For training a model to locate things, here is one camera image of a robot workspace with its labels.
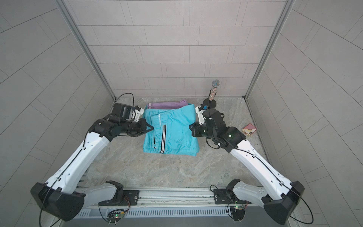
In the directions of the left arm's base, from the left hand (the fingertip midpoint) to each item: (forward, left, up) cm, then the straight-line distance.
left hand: (156, 126), depth 72 cm
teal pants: (-4, -8, -1) cm, 9 cm away
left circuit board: (-35, +17, -23) cm, 45 cm away
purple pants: (+26, -2, -13) cm, 29 cm away
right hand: (-1, -17, +2) cm, 17 cm away
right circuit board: (-34, -41, -21) cm, 57 cm away
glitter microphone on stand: (+37, -35, -21) cm, 55 cm away
